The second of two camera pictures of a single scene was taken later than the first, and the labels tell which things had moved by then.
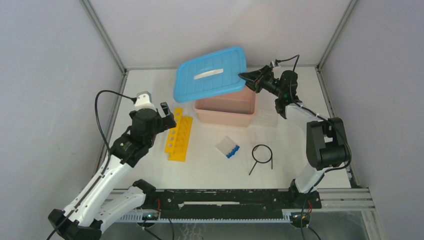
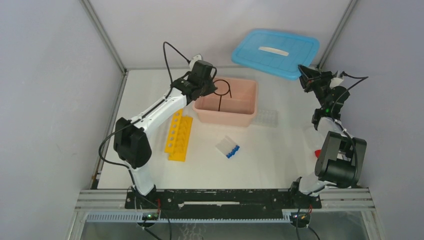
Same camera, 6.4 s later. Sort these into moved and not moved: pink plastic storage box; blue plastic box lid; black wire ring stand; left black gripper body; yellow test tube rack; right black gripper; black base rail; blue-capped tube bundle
Moved: blue plastic box lid; left black gripper body; right black gripper; black wire ring stand
Not moved: blue-capped tube bundle; yellow test tube rack; pink plastic storage box; black base rail
